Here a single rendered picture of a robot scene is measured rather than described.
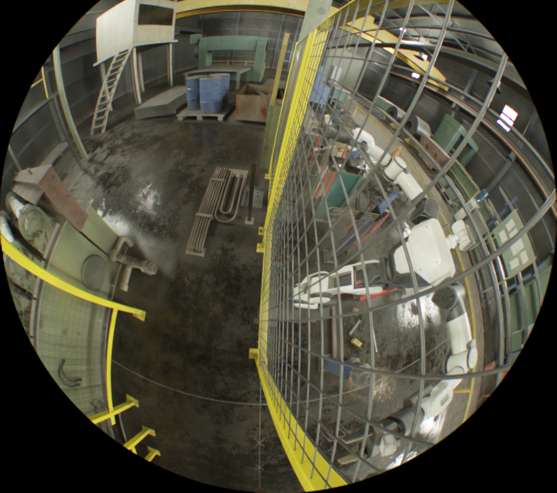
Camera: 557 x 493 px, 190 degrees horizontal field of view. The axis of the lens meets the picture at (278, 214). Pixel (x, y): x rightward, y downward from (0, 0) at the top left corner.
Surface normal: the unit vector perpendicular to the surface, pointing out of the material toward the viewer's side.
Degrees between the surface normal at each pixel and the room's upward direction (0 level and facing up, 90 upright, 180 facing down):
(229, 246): 0
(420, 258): 70
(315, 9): 90
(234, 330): 0
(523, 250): 90
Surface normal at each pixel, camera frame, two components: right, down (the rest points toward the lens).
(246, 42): -0.03, 0.80
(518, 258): -0.98, -0.13
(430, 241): -0.85, -0.43
